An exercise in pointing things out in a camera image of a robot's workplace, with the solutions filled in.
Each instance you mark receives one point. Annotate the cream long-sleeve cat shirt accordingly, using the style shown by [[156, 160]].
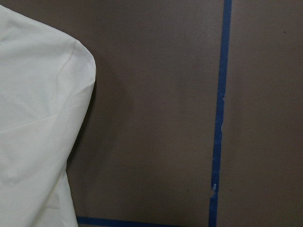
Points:
[[46, 82]]

